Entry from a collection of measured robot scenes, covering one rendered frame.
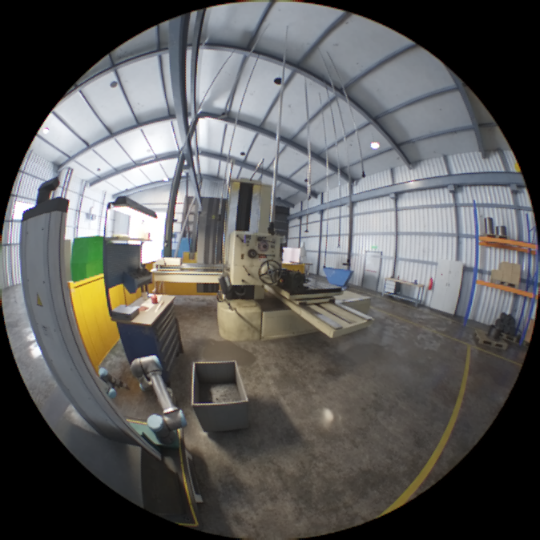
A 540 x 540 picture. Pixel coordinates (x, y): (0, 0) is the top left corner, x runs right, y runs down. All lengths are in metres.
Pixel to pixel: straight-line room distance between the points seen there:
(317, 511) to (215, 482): 0.78
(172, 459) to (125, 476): 0.60
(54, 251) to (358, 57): 7.24
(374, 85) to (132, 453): 8.29
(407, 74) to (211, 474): 8.93
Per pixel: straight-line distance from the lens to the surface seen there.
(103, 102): 10.17
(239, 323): 2.80
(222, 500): 1.64
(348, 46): 6.95
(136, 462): 0.91
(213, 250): 3.09
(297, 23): 6.95
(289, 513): 1.65
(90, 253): 4.31
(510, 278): 7.24
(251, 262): 2.51
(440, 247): 8.39
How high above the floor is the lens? 1.63
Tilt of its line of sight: 7 degrees down
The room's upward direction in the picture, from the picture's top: 4 degrees clockwise
